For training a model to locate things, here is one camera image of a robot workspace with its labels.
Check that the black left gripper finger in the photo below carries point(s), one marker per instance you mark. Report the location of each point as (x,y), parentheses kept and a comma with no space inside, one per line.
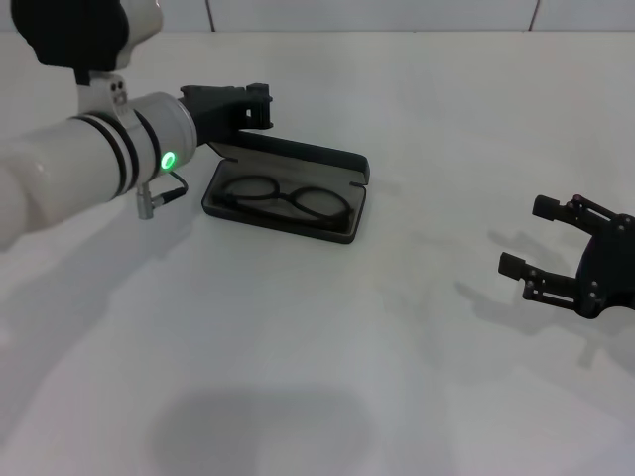
(259,106)

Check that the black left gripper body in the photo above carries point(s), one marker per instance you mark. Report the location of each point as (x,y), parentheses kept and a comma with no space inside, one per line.
(218,111)

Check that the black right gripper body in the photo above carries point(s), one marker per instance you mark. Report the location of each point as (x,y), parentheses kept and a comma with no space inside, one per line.
(612,268)

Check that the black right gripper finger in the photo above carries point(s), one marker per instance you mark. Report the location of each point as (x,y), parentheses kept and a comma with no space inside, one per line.
(548,206)
(512,265)

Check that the black glasses case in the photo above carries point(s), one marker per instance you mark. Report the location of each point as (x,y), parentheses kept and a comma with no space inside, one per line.
(297,151)

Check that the black round-lens glasses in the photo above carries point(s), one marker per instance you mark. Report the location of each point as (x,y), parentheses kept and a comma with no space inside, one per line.
(285,197)

